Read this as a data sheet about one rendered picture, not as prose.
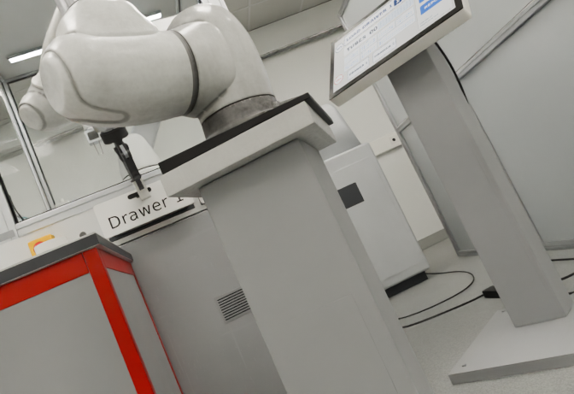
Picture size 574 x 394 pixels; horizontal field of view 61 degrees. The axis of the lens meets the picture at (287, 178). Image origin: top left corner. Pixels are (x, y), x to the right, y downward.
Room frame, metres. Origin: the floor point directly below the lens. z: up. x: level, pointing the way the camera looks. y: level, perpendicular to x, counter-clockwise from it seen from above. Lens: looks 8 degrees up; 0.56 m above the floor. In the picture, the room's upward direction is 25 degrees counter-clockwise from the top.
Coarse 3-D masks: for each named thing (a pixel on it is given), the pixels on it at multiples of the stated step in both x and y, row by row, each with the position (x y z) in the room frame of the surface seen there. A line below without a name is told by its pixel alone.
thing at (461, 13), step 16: (464, 0) 1.36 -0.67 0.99; (368, 16) 1.68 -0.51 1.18; (448, 16) 1.36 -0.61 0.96; (464, 16) 1.35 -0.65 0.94; (432, 32) 1.40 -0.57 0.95; (448, 32) 1.40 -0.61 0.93; (400, 48) 1.47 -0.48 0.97; (416, 48) 1.45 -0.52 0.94; (384, 64) 1.51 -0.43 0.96; (400, 64) 1.51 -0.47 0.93; (352, 80) 1.59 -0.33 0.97; (368, 80) 1.57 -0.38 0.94; (336, 96) 1.64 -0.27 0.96; (352, 96) 1.63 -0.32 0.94
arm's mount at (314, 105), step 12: (300, 96) 0.76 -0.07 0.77; (276, 108) 0.77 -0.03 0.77; (288, 108) 0.77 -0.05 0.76; (312, 108) 0.83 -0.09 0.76; (252, 120) 0.78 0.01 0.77; (264, 120) 0.78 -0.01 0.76; (324, 120) 0.97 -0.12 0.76; (228, 132) 0.79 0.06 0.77; (240, 132) 0.79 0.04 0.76; (204, 144) 0.80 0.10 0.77; (216, 144) 0.79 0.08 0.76; (180, 156) 0.81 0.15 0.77; (192, 156) 0.80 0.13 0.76; (168, 168) 0.81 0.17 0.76
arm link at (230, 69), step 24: (192, 24) 0.83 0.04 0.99; (216, 24) 0.85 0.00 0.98; (240, 24) 0.89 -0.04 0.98; (192, 48) 0.80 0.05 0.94; (216, 48) 0.83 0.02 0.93; (240, 48) 0.86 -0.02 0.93; (216, 72) 0.83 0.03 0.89; (240, 72) 0.85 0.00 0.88; (264, 72) 0.90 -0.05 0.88; (216, 96) 0.84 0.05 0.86; (240, 96) 0.85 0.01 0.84
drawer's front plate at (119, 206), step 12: (132, 192) 1.51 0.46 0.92; (156, 192) 1.53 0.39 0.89; (108, 204) 1.49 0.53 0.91; (120, 204) 1.50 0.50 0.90; (132, 204) 1.51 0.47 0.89; (144, 204) 1.52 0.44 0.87; (156, 204) 1.52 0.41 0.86; (168, 204) 1.53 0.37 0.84; (180, 204) 1.54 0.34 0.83; (108, 216) 1.49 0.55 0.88; (120, 216) 1.50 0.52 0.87; (132, 216) 1.50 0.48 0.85; (144, 216) 1.51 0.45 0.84; (156, 216) 1.52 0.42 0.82; (108, 228) 1.48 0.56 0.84; (120, 228) 1.49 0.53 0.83; (132, 228) 1.51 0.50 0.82
